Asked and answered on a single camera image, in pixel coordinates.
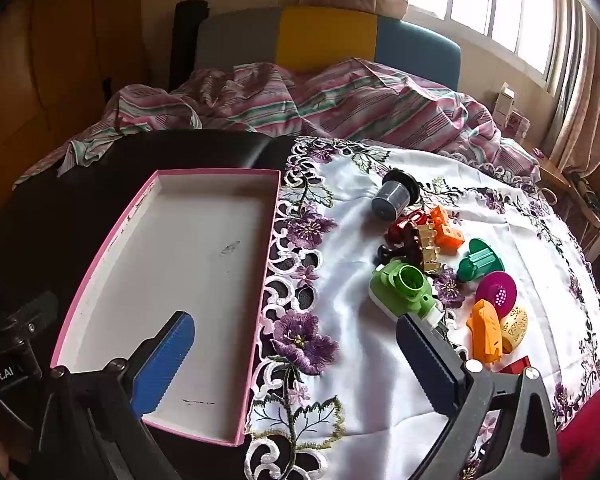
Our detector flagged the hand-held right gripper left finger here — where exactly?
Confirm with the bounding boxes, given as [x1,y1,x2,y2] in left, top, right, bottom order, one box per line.
[30,310,197,480]

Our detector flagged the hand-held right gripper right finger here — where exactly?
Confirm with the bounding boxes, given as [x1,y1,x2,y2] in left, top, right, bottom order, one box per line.
[396,312,563,480]

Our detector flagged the orange curved plastic toy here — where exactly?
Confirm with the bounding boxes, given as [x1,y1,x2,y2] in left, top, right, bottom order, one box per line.
[466,299,505,361]

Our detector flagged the light green round toy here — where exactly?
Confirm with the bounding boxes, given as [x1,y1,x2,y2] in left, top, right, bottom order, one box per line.
[370,257,448,333]

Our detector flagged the small red plastic toy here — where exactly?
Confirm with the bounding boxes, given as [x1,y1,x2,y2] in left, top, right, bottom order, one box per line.
[497,355,533,375]

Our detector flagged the yellow half egg shell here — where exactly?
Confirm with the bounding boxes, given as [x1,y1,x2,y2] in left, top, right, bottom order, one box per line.
[499,305,528,351]

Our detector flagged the pink cardboard box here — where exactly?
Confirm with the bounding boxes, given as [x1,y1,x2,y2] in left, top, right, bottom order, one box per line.
[50,169,282,447]

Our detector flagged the purple half egg shell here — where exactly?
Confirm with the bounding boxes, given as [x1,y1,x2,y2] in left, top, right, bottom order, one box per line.
[477,271,518,310]

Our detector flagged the green flanged plastic toy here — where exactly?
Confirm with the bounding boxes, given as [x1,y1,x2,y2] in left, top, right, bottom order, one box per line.
[456,238,506,283]

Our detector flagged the brown beige brush toy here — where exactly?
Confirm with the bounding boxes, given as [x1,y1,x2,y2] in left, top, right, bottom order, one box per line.
[377,222,443,273]

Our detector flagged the orange cube blocks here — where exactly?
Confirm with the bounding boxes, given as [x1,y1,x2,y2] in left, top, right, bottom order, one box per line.
[427,206,466,253]

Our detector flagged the red glossy capsule case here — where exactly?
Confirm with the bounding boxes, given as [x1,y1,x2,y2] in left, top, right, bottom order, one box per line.
[387,211,431,243]

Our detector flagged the grey jar with black lid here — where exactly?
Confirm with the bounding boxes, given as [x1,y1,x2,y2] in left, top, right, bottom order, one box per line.
[371,169,421,222]

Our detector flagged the white embroidered floral tablecloth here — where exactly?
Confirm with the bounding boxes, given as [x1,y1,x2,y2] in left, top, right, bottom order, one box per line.
[244,136,600,480]

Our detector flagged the wooden bedside desk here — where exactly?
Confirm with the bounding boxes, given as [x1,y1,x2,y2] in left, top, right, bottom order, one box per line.
[532,145,600,261]

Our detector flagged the wooden wardrobe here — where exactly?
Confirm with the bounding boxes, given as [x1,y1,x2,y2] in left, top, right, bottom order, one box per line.
[0,0,181,241]

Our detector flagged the small purple box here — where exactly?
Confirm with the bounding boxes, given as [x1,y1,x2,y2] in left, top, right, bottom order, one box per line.
[507,112,531,141]

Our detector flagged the small white box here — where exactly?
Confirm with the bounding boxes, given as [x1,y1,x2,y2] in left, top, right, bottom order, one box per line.
[495,82,517,128]

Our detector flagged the pink green striped blanket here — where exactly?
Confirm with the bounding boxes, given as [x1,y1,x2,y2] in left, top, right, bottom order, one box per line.
[14,57,541,188]

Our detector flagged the striped side curtain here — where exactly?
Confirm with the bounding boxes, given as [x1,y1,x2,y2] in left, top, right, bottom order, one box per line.
[545,0,600,176]

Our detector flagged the grey yellow blue headboard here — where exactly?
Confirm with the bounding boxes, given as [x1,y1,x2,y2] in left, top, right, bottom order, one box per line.
[195,6,462,93]

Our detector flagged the window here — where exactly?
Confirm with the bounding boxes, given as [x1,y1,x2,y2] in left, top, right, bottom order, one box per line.
[407,0,556,91]

